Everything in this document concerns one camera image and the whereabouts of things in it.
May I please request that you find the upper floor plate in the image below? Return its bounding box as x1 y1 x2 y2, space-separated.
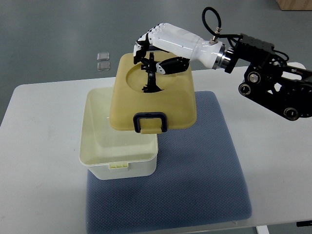
97 52 110 61

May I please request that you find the floor plate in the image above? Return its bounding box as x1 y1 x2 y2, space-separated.
97 61 110 71
97 52 110 61

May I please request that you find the lower floor plate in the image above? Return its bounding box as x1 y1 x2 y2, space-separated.
97 61 110 71

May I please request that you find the white storage box base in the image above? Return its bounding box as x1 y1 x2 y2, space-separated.
79 87 158 180

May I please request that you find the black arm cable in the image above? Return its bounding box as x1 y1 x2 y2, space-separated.
201 6 242 41

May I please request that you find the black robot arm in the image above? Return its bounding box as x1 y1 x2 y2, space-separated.
221 34 312 121

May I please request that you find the blue grey cushion mat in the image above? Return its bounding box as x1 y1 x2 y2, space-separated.
86 91 252 234

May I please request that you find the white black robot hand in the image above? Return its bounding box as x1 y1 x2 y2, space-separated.
133 23 225 75

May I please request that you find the cardboard box corner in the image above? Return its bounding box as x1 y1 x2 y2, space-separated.
276 0 312 11

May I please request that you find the yellow box lid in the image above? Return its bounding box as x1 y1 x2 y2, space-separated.
109 53 197 134

